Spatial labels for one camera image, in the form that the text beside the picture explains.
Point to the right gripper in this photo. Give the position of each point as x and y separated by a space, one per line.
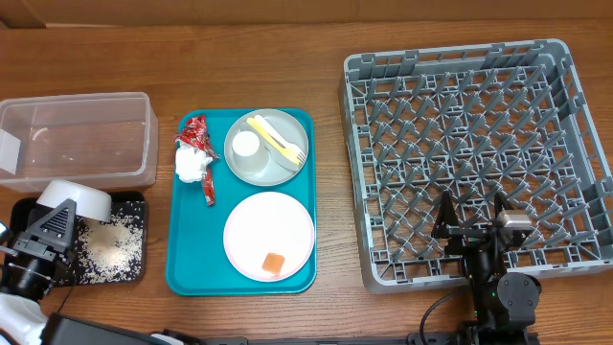
465 237

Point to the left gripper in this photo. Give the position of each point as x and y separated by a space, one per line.
48 243

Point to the grey bowl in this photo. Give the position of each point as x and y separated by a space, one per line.
79 196

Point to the pink round plate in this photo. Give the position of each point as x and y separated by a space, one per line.
268 222

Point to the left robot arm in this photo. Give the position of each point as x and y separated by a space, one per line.
22 322

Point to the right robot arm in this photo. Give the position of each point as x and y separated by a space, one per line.
504 302

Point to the grey dishwasher rack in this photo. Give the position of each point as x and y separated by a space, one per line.
475 121

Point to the pile of rice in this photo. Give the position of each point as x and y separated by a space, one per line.
111 252

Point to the black rectangular tray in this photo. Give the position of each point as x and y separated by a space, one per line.
128 203

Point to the clear plastic bin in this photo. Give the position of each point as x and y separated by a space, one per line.
101 140

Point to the teal plastic tray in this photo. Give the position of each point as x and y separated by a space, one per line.
196 261

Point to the crumpled white napkin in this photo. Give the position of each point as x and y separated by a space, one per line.
191 163

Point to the red snack wrapper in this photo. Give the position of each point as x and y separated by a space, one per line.
195 134

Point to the white plastic fork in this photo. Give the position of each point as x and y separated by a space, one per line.
279 138

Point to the grey round plate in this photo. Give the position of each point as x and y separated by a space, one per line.
291 130

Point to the white paper cup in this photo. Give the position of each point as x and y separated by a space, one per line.
250 154

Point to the orange food piece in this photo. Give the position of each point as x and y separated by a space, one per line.
273 263

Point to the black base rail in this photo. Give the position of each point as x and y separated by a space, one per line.
409 339

